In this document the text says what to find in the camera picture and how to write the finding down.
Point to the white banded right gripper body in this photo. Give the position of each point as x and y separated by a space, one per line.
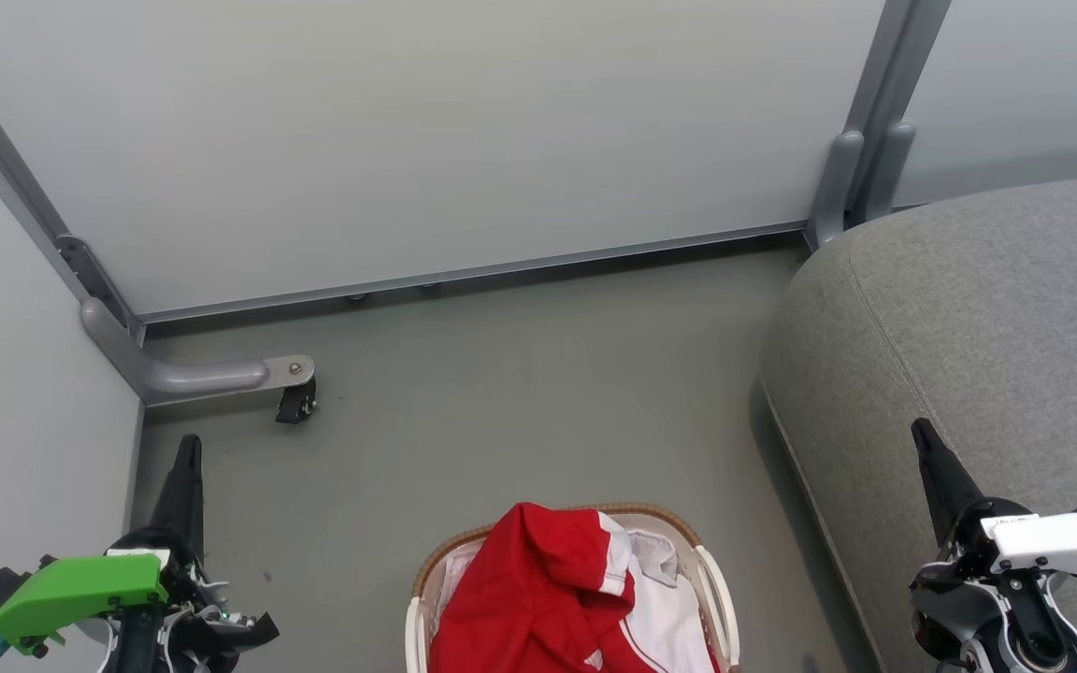
1062 542

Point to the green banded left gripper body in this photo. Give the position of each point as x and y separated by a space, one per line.
80 584

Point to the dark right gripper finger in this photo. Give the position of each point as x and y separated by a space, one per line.
942 477

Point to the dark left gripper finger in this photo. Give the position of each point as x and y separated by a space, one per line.
185 486

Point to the red garment with white hem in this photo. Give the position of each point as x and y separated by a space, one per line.
520 598

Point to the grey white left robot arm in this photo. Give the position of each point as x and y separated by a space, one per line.
138 654

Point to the grey fabric sofa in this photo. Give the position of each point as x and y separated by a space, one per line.
969 327

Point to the grey metal partition foot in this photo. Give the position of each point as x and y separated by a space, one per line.
193 376

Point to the black caster wheel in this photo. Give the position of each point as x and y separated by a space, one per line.
295 404

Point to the white laundry basket woven rim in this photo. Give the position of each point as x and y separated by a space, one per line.
721 608

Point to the white fabric basket liner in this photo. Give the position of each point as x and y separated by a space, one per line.
655 556

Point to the grey partition corner post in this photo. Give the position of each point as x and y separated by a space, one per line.
24 196

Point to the grey partition post double foot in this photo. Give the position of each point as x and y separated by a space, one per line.
870 140

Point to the grey metal partition rail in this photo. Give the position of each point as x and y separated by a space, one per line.
501 271

